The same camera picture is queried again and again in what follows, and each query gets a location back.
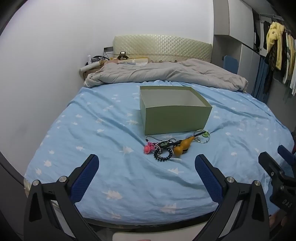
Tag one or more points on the bed with blue star sheet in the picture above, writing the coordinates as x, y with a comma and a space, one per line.
104, 139

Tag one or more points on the rolled paper tube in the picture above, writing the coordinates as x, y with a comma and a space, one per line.
90, 67

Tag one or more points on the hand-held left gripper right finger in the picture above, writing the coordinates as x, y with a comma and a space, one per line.
208, 178

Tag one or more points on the striped hanging clothes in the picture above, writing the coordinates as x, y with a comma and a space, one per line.
290, 60

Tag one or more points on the grey blanket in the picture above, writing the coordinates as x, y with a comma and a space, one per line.
161, 73

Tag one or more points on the green cardboard box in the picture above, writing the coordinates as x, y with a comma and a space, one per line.
175, 120

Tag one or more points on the white bottle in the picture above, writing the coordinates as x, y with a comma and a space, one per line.
88, 59

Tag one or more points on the pink octopus charm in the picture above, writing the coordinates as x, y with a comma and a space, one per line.
148, 149

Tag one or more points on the black clip device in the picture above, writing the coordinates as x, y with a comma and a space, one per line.
122, 56

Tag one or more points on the yellow hanging sweater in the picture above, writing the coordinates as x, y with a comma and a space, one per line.
276, 39

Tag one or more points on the blue curtain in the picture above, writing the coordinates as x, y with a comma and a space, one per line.
260, 78

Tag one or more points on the cream quilted headboard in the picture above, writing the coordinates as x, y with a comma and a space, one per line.
161, 47

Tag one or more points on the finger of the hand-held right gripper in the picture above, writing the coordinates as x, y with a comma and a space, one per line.
285, 151
270, 162

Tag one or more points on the wall socket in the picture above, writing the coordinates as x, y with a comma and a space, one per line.
108, 48

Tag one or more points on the orange gourd pendant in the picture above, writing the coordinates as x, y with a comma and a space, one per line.
179, 148

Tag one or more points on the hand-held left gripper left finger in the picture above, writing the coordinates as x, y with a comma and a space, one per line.
83, 180

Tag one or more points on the dark patterned hanging garment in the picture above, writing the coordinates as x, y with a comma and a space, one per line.
270, 67

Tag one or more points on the grey wardrobe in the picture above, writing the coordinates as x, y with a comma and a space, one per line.
233, 27

